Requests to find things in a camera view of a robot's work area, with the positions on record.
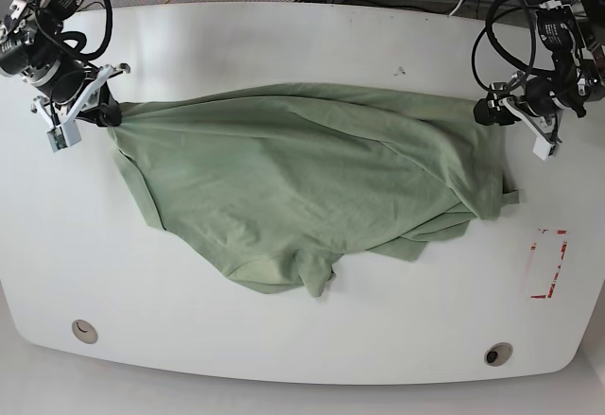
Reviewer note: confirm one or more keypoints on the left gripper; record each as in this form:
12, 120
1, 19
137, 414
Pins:
537, 98

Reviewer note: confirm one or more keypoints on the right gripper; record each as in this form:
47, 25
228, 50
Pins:
60, 81

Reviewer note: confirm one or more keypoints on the green t-shirt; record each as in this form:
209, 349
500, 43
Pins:
273, 185

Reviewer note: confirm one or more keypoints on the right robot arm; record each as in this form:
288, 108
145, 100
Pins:
36, 47

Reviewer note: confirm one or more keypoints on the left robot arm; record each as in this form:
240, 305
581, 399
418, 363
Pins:
565, 69

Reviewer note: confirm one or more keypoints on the red tape rectangle marking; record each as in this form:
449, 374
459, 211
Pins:
545, 263

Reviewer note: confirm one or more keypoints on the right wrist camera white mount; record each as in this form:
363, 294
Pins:
62, 129

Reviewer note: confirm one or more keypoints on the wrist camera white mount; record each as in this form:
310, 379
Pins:
62, 129
545, 128

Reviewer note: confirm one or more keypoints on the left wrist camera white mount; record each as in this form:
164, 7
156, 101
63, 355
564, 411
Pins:
545, 128

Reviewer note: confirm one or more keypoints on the left table cable grommet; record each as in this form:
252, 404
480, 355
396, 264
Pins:
84, 332

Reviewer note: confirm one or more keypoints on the table cable grommet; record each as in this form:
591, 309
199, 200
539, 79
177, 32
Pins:
498, 354
84, 332

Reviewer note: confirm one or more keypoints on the right table cable grommet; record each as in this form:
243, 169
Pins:
498, 354

